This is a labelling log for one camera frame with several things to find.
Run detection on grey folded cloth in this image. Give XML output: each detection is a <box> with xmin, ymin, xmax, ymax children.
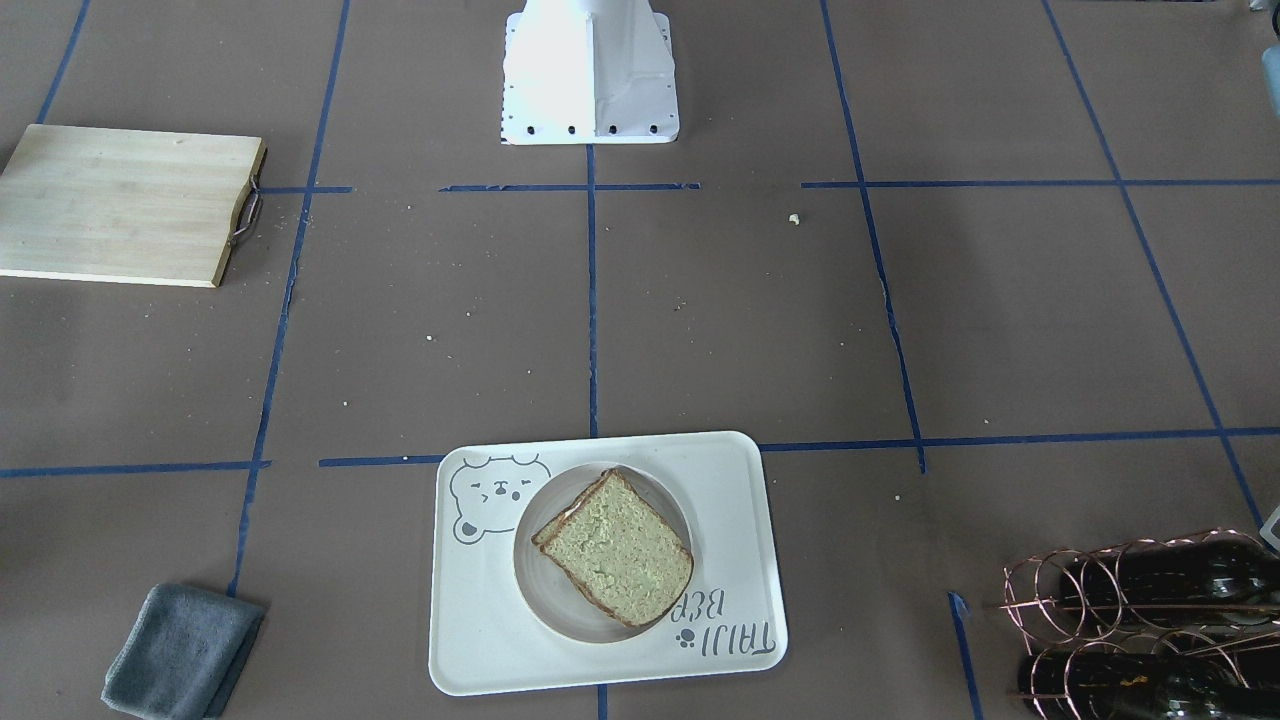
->
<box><xmin>101</xmin><ymin>583</ymin><xmax>266</xmax><ymax>719</ymax></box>

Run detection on dark wine bottle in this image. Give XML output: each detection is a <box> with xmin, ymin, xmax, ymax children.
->
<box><xmin>1059</xmin><ymin>536</ymin><xmax>1279</xmax><ymax>629</ymax></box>
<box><xmin>1016</xmin><ymin>644</ymin><xmax>1279</xmax><ymax>719</ymax></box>

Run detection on dark wine bottle front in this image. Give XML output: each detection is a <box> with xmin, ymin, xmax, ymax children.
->
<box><xmin>1059</xmin><ymin>536</ymin><xmax>1279</xmax><ymax>629</ymax></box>

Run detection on bread slice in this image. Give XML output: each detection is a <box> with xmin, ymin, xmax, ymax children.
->
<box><xmin>530</xmin><ymin>466</ymin><xmax>695</xmax><ymax>628</ymax></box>

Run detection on white bear tray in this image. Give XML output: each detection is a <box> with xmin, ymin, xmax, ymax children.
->
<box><xmin>428</xmin><ymin>430</ymin><xmax>788</xmax><ymax>696</ymax></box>

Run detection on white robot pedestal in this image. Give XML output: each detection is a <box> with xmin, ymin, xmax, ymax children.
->
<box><xmin>500</xmin><ymin>1</ymin><xmax>681</xmax><ymax>146</ymax></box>

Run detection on dark wine bottle back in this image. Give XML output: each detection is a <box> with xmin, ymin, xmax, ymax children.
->
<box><xmin>1016</xmin><ymin>644</ymin><xmax>1279</xmax><ymax>719</ymax></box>

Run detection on copper wire bottle rack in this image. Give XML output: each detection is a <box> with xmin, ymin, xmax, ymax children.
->
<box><xmin>998</xmin><ymin>528</ymin><xmax>1279</xmax><ymax>719</ymax></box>

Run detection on white round plate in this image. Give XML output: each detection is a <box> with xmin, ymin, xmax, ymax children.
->
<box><xmin>513</xmin><ymin>462</ymin><xmax>696</xmax><ymax>644</ymax></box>

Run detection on wooden cutting board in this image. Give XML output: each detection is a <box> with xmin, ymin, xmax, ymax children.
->
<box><xmin>1</xmin><ymin>124</ymin><xmax>268</xmax><ymax>288</ymax></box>

